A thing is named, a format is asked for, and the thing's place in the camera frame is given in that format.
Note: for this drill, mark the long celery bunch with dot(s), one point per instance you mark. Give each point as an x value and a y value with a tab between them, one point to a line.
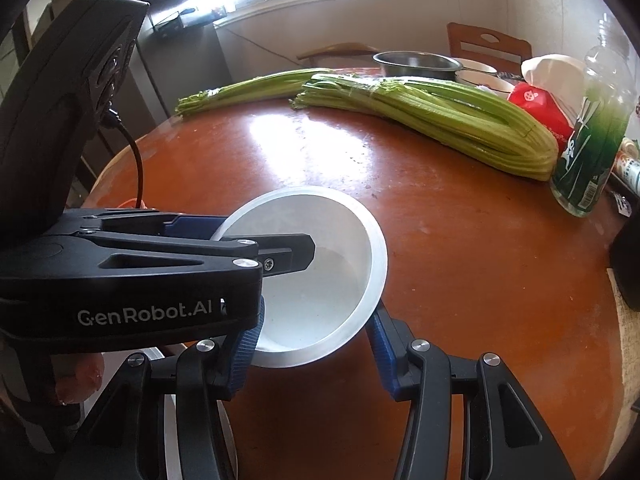
240	91

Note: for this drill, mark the white bowl with dark rim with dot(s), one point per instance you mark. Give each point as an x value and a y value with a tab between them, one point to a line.
475	77

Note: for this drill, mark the black box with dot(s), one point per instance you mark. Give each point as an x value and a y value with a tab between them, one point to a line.
175	27

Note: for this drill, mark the grey refrigerator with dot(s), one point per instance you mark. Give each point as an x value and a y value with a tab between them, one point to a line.
175	75

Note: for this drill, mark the round orange plate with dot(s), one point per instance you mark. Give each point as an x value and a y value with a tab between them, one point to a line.
134	204

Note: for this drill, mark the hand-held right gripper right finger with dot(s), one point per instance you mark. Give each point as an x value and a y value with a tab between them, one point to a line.
382	355

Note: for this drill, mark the clear bottle with green label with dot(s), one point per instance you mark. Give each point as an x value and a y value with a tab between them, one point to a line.
585	160

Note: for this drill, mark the metal basin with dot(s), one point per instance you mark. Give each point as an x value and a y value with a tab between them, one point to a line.
415	66

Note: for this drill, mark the red tissue pack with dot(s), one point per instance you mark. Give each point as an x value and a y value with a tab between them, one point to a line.
535	102

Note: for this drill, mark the wooden chair with cutout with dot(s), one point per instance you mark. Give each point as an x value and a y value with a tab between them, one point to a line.
457	45

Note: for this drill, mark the thick celery bunch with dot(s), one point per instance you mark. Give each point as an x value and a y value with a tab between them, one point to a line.
450	120

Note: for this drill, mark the small bottle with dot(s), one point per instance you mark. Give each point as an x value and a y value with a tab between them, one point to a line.
631	167

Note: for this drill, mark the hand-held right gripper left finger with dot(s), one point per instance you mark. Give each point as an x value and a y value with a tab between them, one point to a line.
245	355

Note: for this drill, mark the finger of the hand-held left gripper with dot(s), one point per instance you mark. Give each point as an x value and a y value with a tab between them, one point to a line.
295	252
195	225

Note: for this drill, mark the person's left hand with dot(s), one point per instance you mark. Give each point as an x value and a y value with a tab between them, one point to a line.
80	375

